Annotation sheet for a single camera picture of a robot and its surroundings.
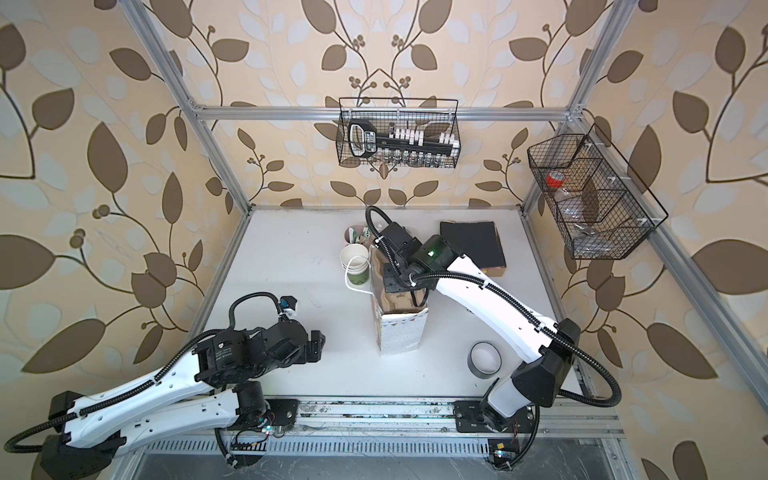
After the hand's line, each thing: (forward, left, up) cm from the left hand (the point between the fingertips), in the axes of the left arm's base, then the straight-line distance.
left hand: (315, 343), depth 73 cm
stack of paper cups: (+26, -6, -3) cm, 27 cm away
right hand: (+12, -19, +9) cm, 25 cm away
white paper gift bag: (+3, -20, +2) cm, 20 cm away
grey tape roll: (+2, -45, -14) cm, 47 cm away
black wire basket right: (+29, -70, +21) cm, 79 cm away
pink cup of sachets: (+31, -8, +5) cm, 33 cm away
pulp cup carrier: (+9, -18, +6) cm, 21 cm away
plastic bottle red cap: (+45, -66, +15) cm, 82 cm away
